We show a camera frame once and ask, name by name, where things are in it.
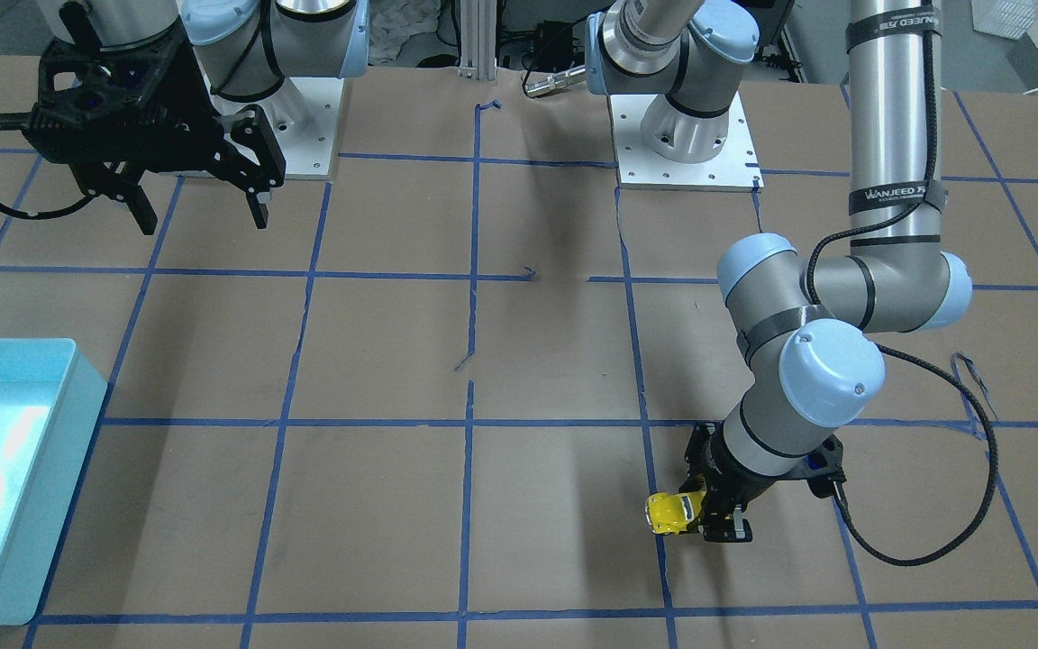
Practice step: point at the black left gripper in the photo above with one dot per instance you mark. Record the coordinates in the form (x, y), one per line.
(735, 482)

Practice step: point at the light blue plastic bin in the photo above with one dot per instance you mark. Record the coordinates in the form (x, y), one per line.
(50, 399)

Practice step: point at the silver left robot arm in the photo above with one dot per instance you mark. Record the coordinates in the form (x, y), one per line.
(802, 325)

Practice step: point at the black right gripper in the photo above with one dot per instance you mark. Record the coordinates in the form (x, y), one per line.
(184, 106)

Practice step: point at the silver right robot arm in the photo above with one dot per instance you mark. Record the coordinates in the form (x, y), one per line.
(240, 41)

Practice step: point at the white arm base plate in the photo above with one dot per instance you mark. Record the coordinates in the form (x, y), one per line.
(659, 148)
(305, 116)

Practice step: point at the yellow beetle toy car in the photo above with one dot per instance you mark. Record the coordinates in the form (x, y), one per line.
(663, 513)

